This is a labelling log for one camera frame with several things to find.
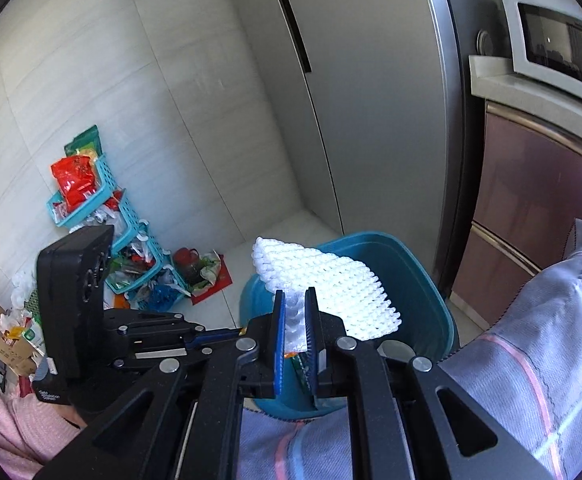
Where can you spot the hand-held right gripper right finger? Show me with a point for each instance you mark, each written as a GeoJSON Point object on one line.
{"type": "Point", "coordinates": [311, 345]}

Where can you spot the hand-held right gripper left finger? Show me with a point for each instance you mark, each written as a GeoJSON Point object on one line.
{"type": "Point", "coordinates": [279, 345]}

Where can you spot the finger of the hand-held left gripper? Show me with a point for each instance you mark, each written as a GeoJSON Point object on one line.
{"type": "Point", "coordinates": [146, 317]}
{"type": "Point", "coordinates": [206, 342]}

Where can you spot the white foam net sleeve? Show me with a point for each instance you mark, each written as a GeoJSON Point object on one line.
{"type": "Point", "coordinates": [341, 290]}

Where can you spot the blue plastic bin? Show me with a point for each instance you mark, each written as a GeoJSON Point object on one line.
{"type": "Point", "coordinates": [421, 300]}

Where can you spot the person's left forearm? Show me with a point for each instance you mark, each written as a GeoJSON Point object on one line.
{"type": "Point", "coordinates": [11, 430]}

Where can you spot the green orange wrapper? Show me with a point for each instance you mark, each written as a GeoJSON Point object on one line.
{"type": "Point", "coordinates": [297, 367]}

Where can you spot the red paper sheet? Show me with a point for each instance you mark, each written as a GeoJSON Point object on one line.
{"type": "Point", "coordinates": [218, 282]}

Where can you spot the jar with red lid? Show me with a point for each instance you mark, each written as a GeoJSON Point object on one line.
{"type": "Point", "coordinates": [186, 262]}

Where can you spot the cardboard box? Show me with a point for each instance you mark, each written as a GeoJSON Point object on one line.
{"type": "Point", "coordinates": [6, 345]}

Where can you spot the crumpled plastic bag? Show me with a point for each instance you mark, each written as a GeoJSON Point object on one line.
{"type": "Point", "coordinates": [211, 265]}

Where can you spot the teal plastic basket rack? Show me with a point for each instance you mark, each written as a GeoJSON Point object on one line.
{"type": "Point", "coordinates": [131, 220]}

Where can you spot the red snack packet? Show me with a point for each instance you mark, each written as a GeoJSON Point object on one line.
{"type": "Point", "coordinates": [73, 182]}

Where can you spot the green snack packet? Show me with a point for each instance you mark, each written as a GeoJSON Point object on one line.
{"type": "Point", "coordinates": [83, 141]}

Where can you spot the grey plaid tablecloth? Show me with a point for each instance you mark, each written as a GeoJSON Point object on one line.
{"type": "Point", "coordinates": [521, 360]}

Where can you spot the grey refrigerator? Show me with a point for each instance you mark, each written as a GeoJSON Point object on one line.
{"type": "Point", "coordinates": [371, 110]}

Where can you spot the white kitchen countertop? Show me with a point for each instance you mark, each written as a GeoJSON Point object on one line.
{"type": "Point", "coordinates": [491, 77]}

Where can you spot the round metal plate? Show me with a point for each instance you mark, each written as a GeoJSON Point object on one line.
{"type": "Point", "coordinates": [485, 42]}

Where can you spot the white microwave oven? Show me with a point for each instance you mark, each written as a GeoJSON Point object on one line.
{"type": "Point", "coordinates": [556, 40]}

